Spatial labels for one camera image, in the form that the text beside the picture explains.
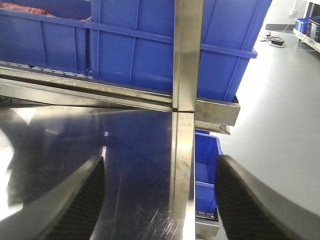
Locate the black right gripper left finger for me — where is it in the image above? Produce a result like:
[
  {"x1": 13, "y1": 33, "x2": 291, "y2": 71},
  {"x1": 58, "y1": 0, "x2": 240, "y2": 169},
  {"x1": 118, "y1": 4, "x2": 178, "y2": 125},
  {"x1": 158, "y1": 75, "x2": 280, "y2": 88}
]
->
[{"x1": 0, "y1": 158, "x2": 105, "y2": 240}]

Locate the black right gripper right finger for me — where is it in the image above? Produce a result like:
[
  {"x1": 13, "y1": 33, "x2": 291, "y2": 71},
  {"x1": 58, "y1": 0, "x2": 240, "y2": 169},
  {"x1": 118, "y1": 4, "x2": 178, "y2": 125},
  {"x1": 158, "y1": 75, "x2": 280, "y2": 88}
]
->
[{"x1": 215, "y1": 155, "x2": 320, "y2": 240}]

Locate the roller conveyor track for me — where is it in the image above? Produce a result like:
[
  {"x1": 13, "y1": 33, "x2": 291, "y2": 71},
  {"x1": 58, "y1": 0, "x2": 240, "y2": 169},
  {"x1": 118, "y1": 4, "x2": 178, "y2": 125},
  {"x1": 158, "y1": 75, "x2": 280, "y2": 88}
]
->
[{"x1": 0, "y1": 60, "x2": 93, "y2": 79}]

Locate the blue bin under table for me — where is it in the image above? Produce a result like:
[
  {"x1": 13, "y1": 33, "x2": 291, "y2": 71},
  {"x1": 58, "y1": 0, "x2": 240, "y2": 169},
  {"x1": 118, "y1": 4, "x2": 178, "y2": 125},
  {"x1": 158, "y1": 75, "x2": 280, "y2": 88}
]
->
[{"x1": 195, "y1": 129, "x2": 223, "y2": 214}]

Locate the left blue plastic bin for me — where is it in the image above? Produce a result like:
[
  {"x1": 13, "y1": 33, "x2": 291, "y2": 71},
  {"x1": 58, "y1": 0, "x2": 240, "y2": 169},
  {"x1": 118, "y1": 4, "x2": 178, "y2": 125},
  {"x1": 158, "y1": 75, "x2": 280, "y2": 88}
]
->
[{"x1": 0, "y1": 0, "x2": 92, "y2": 74}]

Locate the blue plastic bin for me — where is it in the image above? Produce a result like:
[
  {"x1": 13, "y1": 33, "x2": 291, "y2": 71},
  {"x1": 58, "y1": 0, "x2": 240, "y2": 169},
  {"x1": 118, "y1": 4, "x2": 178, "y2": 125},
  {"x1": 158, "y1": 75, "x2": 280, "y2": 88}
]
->
[
  {"x1": 0, "y1": 0, "x2": 92, "y2": 74},
  {"x1": 86, "y1": 0, "x2": 271, "y2": 102}
]

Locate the right blue plastic bin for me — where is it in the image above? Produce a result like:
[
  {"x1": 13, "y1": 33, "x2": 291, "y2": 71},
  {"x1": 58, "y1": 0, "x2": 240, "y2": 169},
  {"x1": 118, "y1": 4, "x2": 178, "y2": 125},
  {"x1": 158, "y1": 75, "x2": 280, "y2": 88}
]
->
[{"x1": 86, "y1": 0, "x2": 271, "y2": 102}]

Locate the red mesh bag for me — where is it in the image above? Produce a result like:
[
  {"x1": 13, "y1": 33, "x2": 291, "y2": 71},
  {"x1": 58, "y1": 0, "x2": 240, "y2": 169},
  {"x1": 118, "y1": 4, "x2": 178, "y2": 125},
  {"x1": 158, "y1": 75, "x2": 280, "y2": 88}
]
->
[{"x1": 0, "y1": 0, "x2": 92, "y2": 20}]

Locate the stainless steel rack frame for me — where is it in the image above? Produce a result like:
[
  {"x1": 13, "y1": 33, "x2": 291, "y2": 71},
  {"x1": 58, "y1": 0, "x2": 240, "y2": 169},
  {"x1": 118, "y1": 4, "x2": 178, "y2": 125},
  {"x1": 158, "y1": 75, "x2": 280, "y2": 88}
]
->
[{"x1": 0, "y1": 0, "x2": 240, "y2": 240}]

